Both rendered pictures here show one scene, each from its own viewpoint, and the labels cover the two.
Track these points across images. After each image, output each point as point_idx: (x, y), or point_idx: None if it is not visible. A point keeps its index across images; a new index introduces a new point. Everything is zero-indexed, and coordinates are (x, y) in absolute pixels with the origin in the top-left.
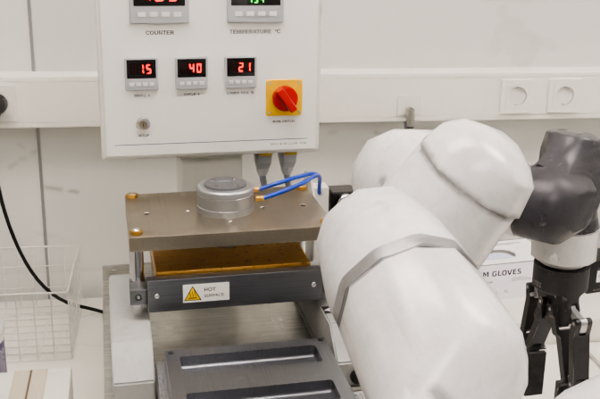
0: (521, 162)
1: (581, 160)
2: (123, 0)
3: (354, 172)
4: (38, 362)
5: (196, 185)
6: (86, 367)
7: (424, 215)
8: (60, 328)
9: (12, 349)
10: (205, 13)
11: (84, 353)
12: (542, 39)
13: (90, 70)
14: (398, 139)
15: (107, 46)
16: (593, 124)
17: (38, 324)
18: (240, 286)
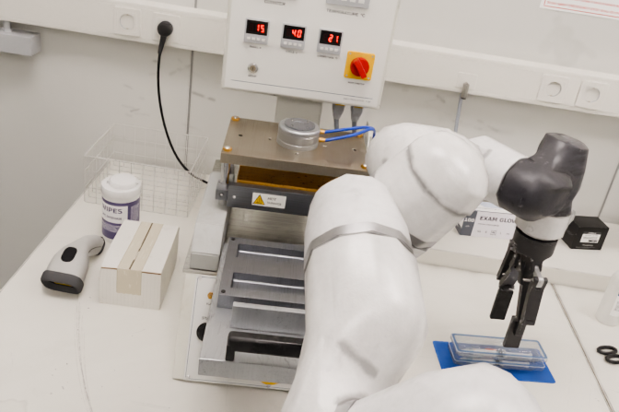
0: (479, 176)
1: (566, 162)
2: None
3: (368, 148)
4: (164, 215)
5: (286, 117)
6: (194, 225)
7: (384, 206)
8: (185, 194)
9: (150, 202)
10: None
11: (196, 215)
12: (585, 47)
13: None
14: (403, 132)
15: (235, 6)
16: (612, 120)
17: (172, 187)
18: (294, 201)
